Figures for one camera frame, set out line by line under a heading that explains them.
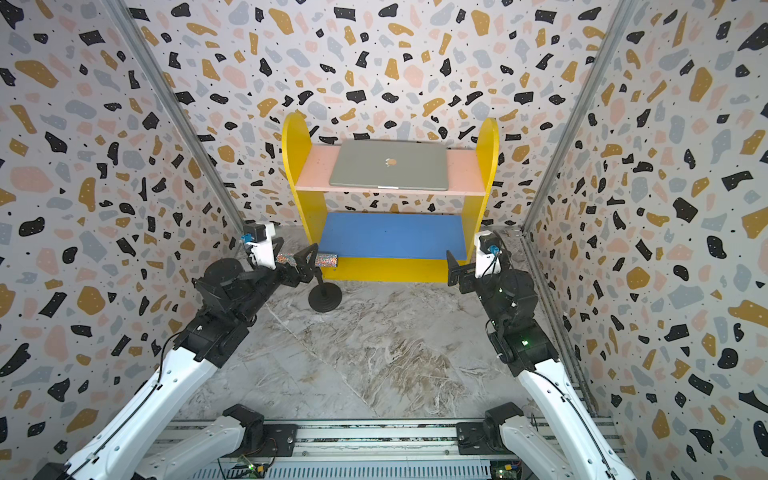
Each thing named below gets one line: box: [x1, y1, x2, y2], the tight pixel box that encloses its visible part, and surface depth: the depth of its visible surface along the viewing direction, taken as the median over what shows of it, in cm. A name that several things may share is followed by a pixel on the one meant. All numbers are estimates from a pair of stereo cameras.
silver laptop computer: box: [329, 139, 449, 191], surface depth 82 cm
